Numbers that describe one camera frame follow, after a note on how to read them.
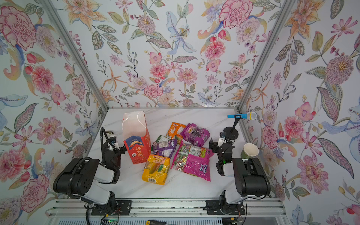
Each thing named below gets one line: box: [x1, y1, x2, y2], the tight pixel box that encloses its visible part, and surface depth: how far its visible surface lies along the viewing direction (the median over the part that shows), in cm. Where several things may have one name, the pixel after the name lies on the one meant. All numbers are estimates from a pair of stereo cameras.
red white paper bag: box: [121, 110, 152, 165], surface depth 83 cm
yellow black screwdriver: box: [145, 219, 166, 225], surface depth 70 cm
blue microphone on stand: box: [222, 111, 257, 140], surface depth 91 cm
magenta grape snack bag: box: [180, 122, 211, 147], surface depth 100 cm
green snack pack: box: [155, 135, 170, 143], surface depth 100 cm
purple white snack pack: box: [152, 139, 178, 159], surface depth 94 cm
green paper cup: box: [240, 142, 260, 159], surface depth 88 cm
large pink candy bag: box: [170, 141, 215, 182], surface depth 90 cm
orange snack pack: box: [165, 121, 187, 140], surface depth 106 cm
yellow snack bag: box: [141, 154, 171, 186], surface depth 84 cm
